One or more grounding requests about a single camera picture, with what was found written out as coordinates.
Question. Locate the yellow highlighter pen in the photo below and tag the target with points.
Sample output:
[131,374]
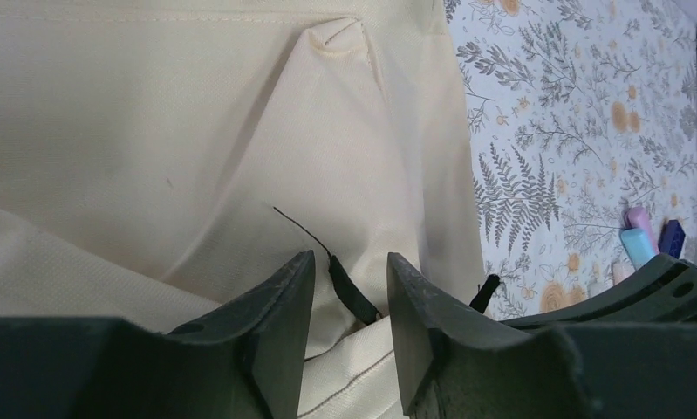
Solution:
[621,271]

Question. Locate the pink highlighter pen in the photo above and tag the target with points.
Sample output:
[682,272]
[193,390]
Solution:
[638,218]

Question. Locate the light blue highlighter pen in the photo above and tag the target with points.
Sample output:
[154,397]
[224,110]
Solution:
[638,246]

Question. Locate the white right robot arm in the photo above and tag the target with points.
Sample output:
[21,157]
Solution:
[663,290]

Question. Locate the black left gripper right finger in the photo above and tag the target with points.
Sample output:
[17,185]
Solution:
[454,362]

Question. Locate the purple toy brick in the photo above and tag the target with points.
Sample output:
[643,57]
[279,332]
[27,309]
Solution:
[672,238]

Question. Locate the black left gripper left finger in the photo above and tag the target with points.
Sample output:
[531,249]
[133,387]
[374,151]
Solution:
[243,360]

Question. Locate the beige canvas backpack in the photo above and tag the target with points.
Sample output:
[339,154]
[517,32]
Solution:
[159,159]

